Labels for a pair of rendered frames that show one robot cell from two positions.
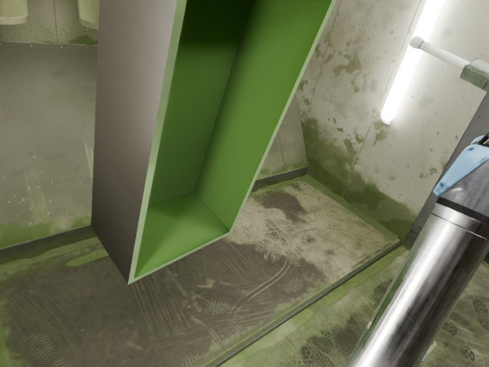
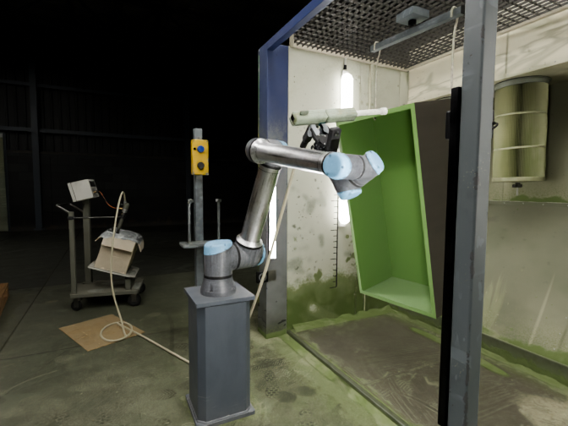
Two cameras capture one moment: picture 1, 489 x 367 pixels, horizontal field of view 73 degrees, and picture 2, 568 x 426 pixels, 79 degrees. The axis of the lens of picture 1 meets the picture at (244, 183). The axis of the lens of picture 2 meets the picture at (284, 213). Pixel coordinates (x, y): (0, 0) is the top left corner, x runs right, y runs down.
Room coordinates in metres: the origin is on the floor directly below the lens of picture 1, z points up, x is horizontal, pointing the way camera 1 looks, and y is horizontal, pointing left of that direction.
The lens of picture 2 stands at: (1.17, -2.08, 1.20)
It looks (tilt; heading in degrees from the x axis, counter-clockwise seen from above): 4 degrees down; 108
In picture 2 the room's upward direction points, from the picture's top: straight up
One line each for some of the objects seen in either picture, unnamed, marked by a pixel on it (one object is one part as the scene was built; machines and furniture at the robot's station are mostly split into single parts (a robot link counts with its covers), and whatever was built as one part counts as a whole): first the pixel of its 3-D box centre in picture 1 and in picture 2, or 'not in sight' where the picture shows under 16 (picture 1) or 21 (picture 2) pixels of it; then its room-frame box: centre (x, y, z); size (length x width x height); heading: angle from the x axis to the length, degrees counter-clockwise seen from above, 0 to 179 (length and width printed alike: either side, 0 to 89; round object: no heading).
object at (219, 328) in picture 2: not in sight; (218, 349); (0.27, -0.46, 0.32); 0.31 x 0.31 x 0.64; 45
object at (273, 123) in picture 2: not in sight; (272, 194); (0.22, 0.53, 1.14); 0.18 x 0.18 x 2.29; 45
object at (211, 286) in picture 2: not in sight; (218, 282); (0.27, -0.46, 0.69); 0.19 x 0.19 x 0.10
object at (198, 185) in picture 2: not in sight; (199, 236); (-0.28, 0.24, 0.82); 0.06 x 0.06 x 1.64; 45
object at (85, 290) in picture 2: not in sight; (104, 241); (-1.70, 0.70, 0.64); 0.73 x 0.50 x 1.27; 35
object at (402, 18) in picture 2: not in sight; (412, 16); (1.23, 0.28, 2.27); 0.14 x 0.14 x 0.05; 45
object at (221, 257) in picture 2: not in sight; (219, 257); (0.28, -0.45, 0.83); 0.17 x 0.15 x 0.18; 58
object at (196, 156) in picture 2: not in sight; (199, 157); (-0.24, 0.20, 1.42); 0.12 x 0.06 x 0.26; 45
